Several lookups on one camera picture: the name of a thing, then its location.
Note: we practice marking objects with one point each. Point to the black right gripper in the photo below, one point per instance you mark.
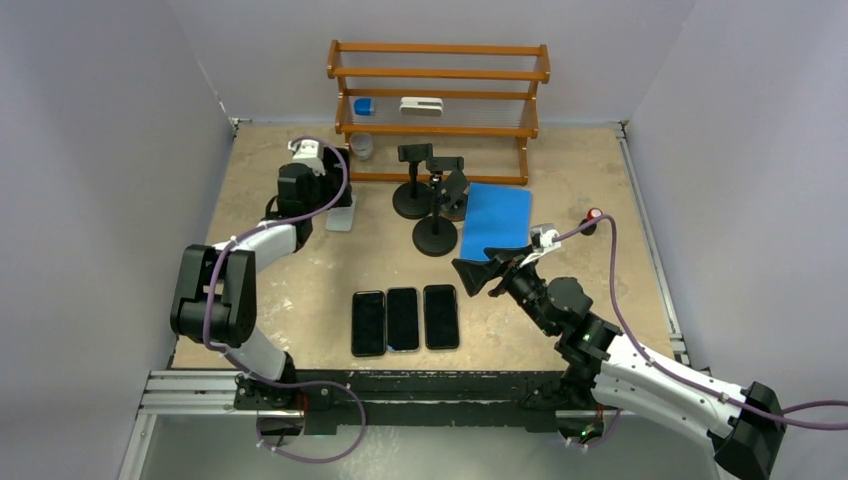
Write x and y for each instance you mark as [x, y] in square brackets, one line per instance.
[475, 275]

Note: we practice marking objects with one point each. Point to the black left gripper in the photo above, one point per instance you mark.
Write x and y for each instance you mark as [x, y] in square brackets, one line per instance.
[316, 179]

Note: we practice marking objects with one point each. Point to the black phone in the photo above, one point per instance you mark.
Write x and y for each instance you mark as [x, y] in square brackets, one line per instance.
[441, 317]
[403, 333]
[341, 166]

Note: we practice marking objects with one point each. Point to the black round-base phone stand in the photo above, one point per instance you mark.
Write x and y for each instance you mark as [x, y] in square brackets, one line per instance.
[412, 200]

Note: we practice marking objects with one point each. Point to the black smartphone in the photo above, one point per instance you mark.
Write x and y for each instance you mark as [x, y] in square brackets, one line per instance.
[368, 334]

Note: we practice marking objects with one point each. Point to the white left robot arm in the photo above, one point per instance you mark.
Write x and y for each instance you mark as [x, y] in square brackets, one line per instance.
[215, 299]

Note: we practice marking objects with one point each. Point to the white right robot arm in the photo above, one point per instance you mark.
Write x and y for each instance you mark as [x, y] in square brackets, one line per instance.
[732, 423]

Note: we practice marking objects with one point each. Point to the white folding phone stand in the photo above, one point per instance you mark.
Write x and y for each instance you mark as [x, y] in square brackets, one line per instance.
[340, 219]

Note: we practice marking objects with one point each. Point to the blue rectangular mat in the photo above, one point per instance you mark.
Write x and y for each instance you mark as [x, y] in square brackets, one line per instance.
[496, 216]

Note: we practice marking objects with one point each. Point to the clear plastic cup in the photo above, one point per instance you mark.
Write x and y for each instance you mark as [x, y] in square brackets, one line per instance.
[361, 145]

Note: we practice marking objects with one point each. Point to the blue small box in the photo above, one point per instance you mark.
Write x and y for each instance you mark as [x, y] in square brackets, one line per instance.
[364, 106]

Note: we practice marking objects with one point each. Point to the red capped black bottle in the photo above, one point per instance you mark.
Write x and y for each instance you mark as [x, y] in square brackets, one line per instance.
[588, 224]

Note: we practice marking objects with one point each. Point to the orange wooden shelf rack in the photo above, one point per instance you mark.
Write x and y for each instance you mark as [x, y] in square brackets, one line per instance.
[414, 89]

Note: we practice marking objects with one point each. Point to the white rectangular device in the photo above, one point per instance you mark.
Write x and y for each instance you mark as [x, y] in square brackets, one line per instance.
[421, 106]

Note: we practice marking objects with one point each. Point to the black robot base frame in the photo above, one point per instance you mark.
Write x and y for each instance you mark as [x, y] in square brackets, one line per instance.
[324, 400]

